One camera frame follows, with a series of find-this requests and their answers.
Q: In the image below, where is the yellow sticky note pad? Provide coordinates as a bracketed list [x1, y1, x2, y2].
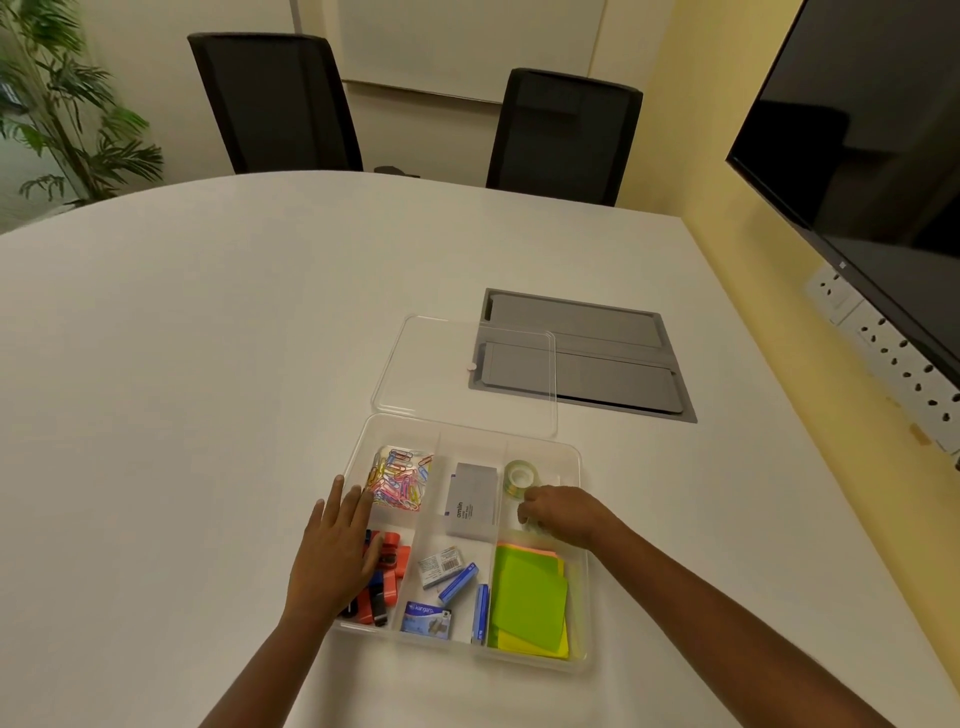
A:
[491, 628, 572, 662]

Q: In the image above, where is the green potted plant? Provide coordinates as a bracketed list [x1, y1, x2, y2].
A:
[0, 0, 165, 207]

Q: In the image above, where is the blue printed staple box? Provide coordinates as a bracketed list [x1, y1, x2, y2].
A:
[399, 600, 454, 643]

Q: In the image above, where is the person's right hand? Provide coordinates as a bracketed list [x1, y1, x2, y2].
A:
[517, 485, 628, 554]

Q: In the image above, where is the clear plastic organizer tray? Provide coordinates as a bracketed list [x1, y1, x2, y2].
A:
[327, 413, 591, 674]

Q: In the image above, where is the grey card box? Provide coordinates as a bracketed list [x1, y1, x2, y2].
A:
[444, 462, 500, 540]

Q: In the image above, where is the plain blue staple box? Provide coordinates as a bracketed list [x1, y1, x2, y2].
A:
[438, 563, 480, 608]

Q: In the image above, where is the grey white staple box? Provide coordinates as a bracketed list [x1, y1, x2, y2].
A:
[417, 546, 465, 591]

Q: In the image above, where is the white wall board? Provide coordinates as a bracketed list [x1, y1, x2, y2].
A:
[333, 0, 609, 104]

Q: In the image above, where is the white wall socket strip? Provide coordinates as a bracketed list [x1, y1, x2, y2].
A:
[804, 262, 960, 460]

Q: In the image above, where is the person's left hand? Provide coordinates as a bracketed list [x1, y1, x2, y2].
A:
[283, 476, 387, 625]

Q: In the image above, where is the black wall monitor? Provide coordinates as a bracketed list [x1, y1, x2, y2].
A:
[725, 0, 960, 391]

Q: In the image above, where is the pile of coloured paper clips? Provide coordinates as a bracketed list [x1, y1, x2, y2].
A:
[364, 446, 436, 514]

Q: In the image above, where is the clear plastic lid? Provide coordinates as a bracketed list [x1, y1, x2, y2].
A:
[371, 314, 560, 440]

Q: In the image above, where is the green sticky note pad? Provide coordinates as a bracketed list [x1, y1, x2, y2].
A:
[488, 546, 570, 652]

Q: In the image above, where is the person's right forearm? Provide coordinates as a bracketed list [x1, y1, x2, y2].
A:
[592, 517, 895, 728]

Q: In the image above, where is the person's left forearm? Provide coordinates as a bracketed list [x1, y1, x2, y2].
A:
[198, 609, 333, 728]

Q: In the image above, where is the grey table cable hatch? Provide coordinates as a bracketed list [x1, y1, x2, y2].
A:
[468, 288, 699, 425]

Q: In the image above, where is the black office chair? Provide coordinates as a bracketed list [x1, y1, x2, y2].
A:
[186, 32, 421, 180]
[485, 67, 645, 208]

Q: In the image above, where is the orange sticky note pad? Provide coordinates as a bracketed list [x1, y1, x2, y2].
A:
[498, 540, 565, 579]

